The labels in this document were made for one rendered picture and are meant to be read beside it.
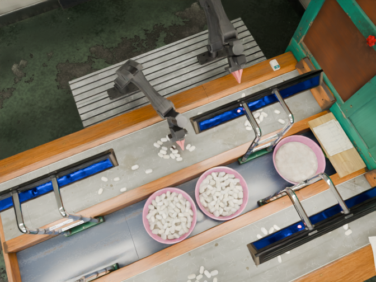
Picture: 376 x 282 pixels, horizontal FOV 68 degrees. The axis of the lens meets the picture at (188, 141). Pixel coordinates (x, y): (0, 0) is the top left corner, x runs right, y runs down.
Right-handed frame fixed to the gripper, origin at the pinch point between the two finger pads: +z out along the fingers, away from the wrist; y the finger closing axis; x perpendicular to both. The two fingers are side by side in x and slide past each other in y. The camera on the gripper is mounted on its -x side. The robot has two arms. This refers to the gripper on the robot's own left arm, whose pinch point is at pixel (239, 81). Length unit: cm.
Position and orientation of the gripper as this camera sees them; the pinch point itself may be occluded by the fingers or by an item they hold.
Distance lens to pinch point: 154.8
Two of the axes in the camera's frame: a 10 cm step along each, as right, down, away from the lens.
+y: 9.2, -3.7, 1.1
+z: 3.0, 8.8, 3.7
